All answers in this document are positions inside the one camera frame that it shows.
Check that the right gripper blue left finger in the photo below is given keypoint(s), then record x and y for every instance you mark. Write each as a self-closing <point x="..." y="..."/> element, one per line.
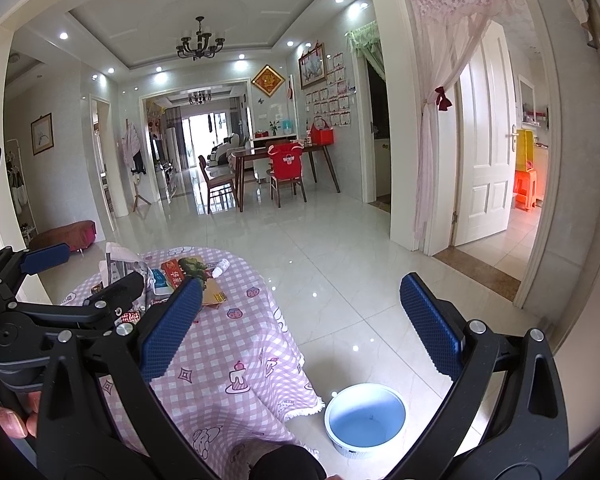
<point x="133" y="361"/>

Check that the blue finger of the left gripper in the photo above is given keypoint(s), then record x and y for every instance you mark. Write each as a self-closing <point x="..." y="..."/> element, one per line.
<point x="46" y="258"/>
<point x="118" y="295"/>

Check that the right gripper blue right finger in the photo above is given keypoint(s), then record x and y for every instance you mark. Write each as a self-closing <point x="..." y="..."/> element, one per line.
<point x="470" y="358"/>

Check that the blue white box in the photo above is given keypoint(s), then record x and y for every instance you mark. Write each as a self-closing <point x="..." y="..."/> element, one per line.
<point x="160" y="284"/>

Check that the cardboard box with green print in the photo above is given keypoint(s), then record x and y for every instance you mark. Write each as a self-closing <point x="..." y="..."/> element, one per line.
<point x="178" y="269"/>

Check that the red brown paper bag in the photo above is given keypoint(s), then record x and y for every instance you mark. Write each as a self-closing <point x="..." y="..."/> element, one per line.
<point x="131" y="317"/>

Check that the blue white trash bin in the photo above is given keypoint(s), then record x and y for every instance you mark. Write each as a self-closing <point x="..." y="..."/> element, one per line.
<point x="364" y="418"/>

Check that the person's left hand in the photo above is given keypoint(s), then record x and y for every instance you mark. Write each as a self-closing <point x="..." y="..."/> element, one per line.
<point x="14" y="425"/>

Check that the red upholstered bench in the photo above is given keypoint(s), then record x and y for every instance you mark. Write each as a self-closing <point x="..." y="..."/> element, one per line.
<point x="78" y="236"/>

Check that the pink checkered tablecloth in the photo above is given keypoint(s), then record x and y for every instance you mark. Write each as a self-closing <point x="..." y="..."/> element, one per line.
<point x="238" y="375"/>

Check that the wooden dining chair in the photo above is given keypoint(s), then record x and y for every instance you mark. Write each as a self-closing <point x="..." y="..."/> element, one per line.
<point x="217" y="186"/>

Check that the wooden coat stand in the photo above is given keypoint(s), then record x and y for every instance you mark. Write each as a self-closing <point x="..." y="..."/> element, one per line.
<point x="133" y="157"/>

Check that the white panel door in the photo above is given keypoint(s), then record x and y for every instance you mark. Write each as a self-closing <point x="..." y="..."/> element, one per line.
<point x="487" y="129"/>

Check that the orange plastic stool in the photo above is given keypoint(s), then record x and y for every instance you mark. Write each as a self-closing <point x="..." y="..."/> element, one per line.
<point x="525" y="189"/>

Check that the person's dark knee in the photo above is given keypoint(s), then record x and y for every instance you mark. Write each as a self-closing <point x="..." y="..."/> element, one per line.
<point x="289" y="462"/>

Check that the dark wooden dining table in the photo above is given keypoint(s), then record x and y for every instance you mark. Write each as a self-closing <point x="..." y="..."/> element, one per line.
<point x="241" y="157"/>

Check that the chair with red cover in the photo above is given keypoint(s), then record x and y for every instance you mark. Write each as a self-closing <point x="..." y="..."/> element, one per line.
<point x="286" y="168"/>

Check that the red gift bag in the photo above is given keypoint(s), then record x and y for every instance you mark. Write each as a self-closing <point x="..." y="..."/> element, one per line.
<point x="321" y="133"/>

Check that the black chandelier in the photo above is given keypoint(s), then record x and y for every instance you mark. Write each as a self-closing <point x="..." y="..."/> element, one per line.
<point x="202" y="45"/>

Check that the large framed painting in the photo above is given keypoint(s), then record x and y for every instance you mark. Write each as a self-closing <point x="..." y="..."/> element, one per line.
<point x="312" y="67"/>

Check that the green door curtain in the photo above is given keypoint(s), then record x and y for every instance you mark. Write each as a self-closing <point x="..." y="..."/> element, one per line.
<point x="365" y="41"/>

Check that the pink floral door curtain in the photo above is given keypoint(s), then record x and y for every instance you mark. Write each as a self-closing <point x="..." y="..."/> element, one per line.
<point x="446" y="35"/>

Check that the framed wall picture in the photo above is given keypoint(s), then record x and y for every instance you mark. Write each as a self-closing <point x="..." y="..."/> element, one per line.
<point x="42" y="136"/>

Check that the red diamond wall decoration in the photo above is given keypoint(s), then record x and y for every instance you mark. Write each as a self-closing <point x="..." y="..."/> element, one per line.
<point x="267" y="80"/>

